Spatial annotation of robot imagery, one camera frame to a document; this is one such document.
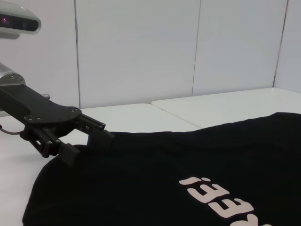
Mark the black t-shirt with FREE print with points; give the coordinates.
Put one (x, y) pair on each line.
(164, 176)

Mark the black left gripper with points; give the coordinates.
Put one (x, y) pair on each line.
(35, 106)

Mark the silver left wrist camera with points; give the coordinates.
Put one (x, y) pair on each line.
(16, 21)

